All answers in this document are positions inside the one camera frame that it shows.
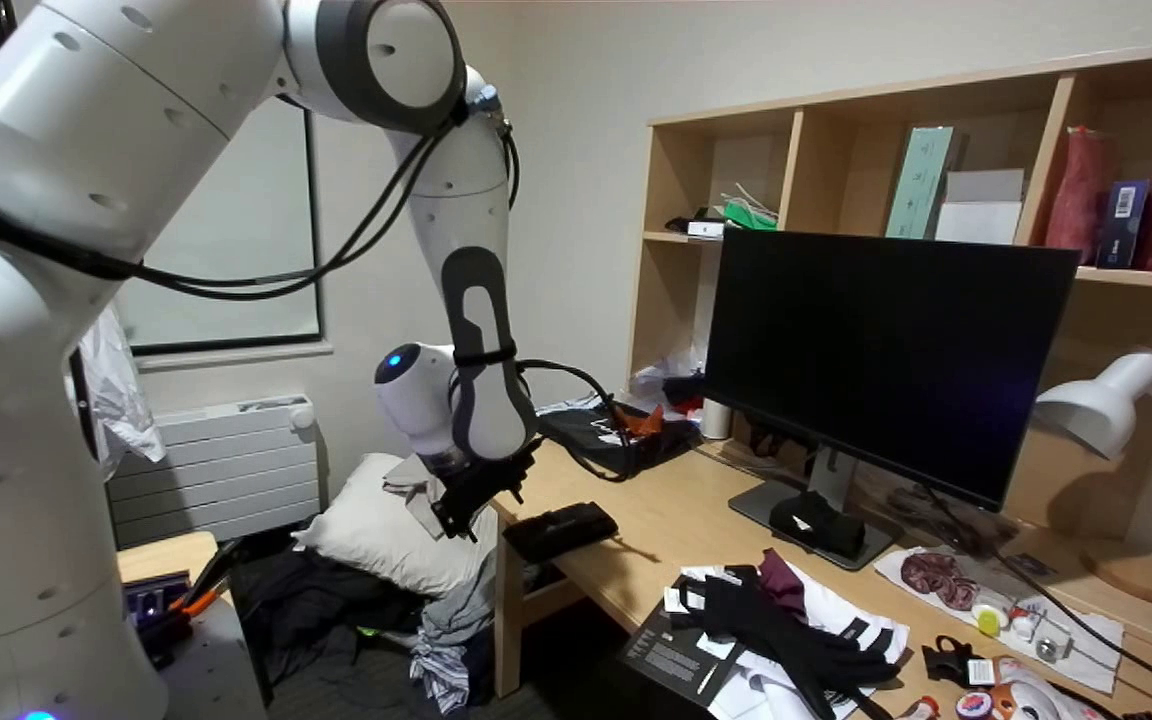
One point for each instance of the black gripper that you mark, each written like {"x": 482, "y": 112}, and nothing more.
{"x": 499, "y": 476}

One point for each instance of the small black device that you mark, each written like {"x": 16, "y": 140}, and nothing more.
{"x": 561, "y": 534}

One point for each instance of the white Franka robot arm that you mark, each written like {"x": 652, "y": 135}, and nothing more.
{"x": 69, "y": 267}

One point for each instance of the maroon cloth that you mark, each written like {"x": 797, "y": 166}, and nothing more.
{"x": 781, "y": 581}

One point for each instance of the white hanging cloth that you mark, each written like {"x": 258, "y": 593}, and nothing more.
{"x": 116, "y": 387}

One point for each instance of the white pillow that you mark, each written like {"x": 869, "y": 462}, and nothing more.
{"x": 362, "y": 542}

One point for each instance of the light wooden desk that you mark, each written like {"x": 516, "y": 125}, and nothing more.
{"x": 510, "y": 613}

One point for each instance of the grey clothes heap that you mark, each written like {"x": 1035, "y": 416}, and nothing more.
{"x": 450, "y": 640}

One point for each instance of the dark clothes heap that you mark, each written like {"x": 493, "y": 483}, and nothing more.
{"x": 310, "y": 603}

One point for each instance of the orange crumpled wrapper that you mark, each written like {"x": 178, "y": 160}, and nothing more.
{"x": 637, "y": 420}

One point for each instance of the black printed plastic bag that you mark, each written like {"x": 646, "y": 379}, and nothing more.
{"x": 665, "y": 449}

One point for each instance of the white radiator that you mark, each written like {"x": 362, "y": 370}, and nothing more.
{"x": 229, "y": 467}

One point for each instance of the clear plastic bag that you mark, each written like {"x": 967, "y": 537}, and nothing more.
{"x": 657, "y": 372}

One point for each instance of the black booklet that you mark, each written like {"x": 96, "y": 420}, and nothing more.
{"x": 679, "y": 657}

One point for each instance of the white cylindrical holder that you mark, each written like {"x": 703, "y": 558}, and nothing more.
{"x": 712, "y": 420}

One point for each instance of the wooden stool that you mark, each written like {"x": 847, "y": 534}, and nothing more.
{"x": 162, "y": 553}

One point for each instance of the dark box with purple lights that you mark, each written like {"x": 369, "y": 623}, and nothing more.
{"x": 149, "y": 613}

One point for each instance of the white flat box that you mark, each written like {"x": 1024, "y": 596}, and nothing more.
{"x": 704, "y": 230}

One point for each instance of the green plastic item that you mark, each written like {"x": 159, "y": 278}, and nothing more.
{"x": 744, "y": 215}

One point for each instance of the black computer monitor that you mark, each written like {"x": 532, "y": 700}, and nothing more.
{"x": 891, "y": 353}

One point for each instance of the small black clip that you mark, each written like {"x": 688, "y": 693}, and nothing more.
{"x": 954, "y": 660}

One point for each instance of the wooden shelf unit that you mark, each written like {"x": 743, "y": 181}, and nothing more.
{"x": 840, "y": 172}

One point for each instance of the yellow-green ball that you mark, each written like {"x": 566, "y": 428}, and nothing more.
{"x": 990, "y": 623}

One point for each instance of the teal book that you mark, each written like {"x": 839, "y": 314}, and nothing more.
{"x": 921, "y": 187}

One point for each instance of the printed paper sheet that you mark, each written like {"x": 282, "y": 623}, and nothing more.
{"x": 1069, "y": 647}

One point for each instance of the white desk lamp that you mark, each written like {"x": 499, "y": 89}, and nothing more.
{"x": 1100, "y": 404}

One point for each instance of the dark blue box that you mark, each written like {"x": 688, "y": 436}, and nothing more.
{"x": 1121, "y": 226}

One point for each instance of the black window frame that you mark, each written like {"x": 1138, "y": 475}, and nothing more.
{"x": 229, "y": 342}

